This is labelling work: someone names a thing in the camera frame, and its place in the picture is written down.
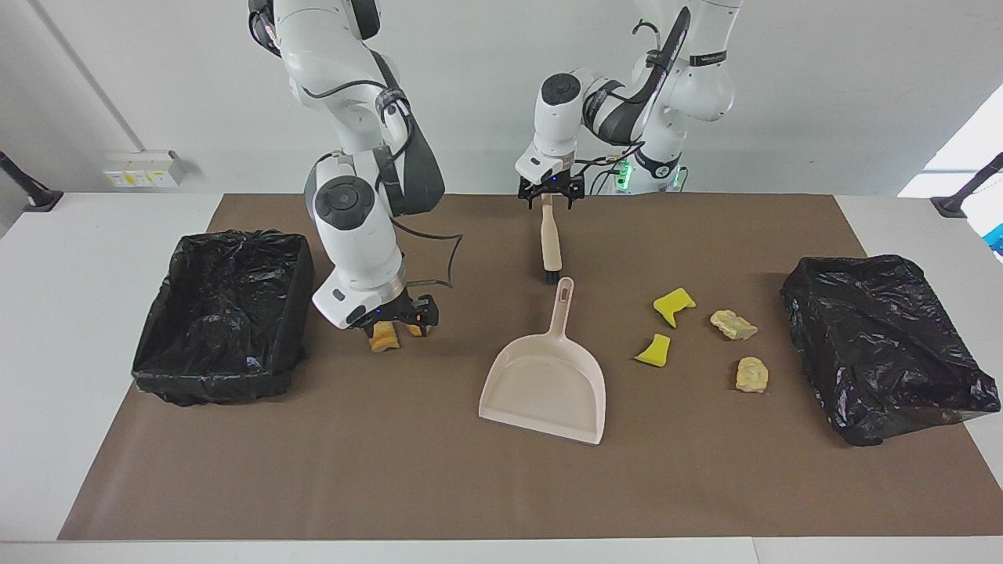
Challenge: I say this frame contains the beige hand brush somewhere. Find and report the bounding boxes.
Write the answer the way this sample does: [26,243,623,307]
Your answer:
[539,194,563,284]

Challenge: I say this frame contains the beige plastic dustpan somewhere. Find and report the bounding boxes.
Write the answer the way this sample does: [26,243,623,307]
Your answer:
[479,277,607,446]

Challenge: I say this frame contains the notched yellow sponge piece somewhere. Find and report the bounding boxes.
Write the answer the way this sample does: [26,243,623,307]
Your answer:
[654,287,697,329]

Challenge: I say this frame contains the wedge yellow sponge piece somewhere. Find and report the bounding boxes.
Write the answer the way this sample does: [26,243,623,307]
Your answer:
[634,334,672,368]

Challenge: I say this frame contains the pale foam lump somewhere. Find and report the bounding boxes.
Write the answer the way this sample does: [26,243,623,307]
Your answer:
[710,309,759,341]
[735,356,769,394]

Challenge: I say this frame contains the square bin with black bag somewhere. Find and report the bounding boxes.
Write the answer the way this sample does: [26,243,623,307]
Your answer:
[131,229,316,407]

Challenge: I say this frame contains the slanted bin with black bag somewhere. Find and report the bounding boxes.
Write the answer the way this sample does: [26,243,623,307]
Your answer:
[780,255,1002,447]

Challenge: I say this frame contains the brown paper table mat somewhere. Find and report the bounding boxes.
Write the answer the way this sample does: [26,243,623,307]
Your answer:
[57,193,1003,541]

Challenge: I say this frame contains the black stand foot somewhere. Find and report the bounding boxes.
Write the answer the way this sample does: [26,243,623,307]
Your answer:
[931,153,1003,219]
[0,150,63,212]

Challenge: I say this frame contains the black left base cable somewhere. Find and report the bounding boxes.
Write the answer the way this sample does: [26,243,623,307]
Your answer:
[586,161,632,195]

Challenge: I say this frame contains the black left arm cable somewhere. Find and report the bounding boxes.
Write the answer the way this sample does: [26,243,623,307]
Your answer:
[572,20,671,189]

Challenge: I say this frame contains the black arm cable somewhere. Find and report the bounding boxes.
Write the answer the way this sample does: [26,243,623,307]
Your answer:
[302,78,465,291]
[572,20,671,189]

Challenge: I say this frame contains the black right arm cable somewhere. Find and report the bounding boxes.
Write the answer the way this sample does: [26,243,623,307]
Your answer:
[302,78,465,291]

